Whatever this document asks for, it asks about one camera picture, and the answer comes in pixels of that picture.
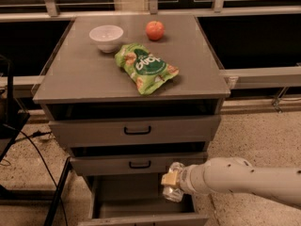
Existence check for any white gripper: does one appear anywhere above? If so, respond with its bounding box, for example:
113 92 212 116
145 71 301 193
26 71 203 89
161 165 206 195

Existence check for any silver 7up can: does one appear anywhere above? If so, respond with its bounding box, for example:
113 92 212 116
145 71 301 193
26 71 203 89
161 162 184 202

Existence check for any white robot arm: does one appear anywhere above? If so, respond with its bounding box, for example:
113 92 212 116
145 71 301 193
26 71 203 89
161 157 301 208

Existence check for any grey bottom drawer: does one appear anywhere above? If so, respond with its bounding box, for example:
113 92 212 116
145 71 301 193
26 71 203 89
78 173 208 226

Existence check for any grey drawer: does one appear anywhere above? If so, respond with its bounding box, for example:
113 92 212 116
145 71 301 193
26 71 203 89
78 173 208 226
49 115 221 148
71 152 208 176

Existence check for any grey middle drawer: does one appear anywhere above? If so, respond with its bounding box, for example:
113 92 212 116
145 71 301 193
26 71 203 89
71 152 208 176

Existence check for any grey drawer cabinet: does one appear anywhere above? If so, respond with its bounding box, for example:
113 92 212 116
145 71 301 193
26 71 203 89
31 13 231 181

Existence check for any grey top drawer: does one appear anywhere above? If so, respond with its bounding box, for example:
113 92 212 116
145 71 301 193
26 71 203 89
49 115 221 148

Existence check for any green snack bag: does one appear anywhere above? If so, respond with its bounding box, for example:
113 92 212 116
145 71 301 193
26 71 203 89
115 43 180 95

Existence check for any red apple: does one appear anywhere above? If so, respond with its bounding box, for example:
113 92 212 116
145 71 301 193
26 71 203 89
146 21 165 40

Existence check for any white ceramic bowl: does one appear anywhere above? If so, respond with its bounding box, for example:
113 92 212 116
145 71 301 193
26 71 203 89
89 25 124 53

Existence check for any black cable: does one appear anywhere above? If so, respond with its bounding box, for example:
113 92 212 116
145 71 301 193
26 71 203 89
3 122 70 226

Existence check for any black stand frame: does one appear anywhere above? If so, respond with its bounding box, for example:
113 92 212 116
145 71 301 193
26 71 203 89
0 56 70 226

